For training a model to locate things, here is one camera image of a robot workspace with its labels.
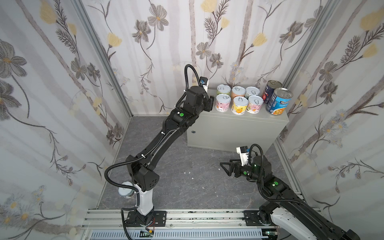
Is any pink small can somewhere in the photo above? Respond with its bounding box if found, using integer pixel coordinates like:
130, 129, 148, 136
215, 94, 232, 113

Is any green small can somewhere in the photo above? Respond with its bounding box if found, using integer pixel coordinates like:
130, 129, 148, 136
217, 84, 232, 96

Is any yellow small can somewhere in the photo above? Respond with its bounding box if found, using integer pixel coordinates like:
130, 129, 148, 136
231, 96, 249, 115

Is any orange small can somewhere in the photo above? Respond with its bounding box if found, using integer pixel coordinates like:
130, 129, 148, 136
231, 86, 246, 100

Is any grey-label small can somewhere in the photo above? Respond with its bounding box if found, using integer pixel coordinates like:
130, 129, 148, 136
245, 87, 260, 99

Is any brown-label small can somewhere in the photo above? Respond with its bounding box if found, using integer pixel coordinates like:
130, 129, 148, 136
246, 95, 264, 114

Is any red and navy tall can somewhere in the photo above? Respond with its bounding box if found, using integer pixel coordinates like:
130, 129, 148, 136
262, 80, 283, 105

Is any blue soup can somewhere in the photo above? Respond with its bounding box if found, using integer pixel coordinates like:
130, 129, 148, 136
266, 88, 293, 116

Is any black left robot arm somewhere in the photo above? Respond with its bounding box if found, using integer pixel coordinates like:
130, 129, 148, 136
104, 64, 215, 227

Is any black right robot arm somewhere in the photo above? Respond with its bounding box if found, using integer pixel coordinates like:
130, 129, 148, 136
220, 144, 360, 240

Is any grey metal cabinet box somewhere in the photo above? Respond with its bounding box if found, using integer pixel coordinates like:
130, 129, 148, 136
187, 106, 289, 152

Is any white can near left base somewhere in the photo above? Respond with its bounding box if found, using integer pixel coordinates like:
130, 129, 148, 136
118, 181, 136, 199

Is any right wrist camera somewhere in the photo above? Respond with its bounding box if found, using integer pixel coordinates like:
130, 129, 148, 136
236, 146, 250, 166

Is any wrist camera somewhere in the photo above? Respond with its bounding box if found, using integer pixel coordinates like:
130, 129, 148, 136
236, 146, 250, 166
199, 77, 209, 92

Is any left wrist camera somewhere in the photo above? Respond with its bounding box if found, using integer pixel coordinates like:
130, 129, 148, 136
199, 77, 209, 92

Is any white slotted cable duct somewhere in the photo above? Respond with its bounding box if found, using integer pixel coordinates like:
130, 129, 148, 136
89, 229, 269, 240

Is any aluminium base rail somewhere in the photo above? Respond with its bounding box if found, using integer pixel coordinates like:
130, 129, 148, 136
81, 209, 297, 240

